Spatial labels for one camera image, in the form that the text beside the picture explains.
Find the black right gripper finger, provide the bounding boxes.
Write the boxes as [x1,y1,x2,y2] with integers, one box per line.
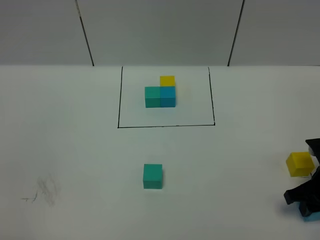
[283,180,320,217]
[305,138,320,158]

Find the blue template block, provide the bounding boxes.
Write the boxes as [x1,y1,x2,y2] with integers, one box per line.
[160,86,176,108]

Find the yellow template block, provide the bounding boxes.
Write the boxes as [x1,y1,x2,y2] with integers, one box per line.
[160,75,176,87]

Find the green template block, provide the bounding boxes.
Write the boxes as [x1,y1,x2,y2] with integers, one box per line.
[144,86,161,108]

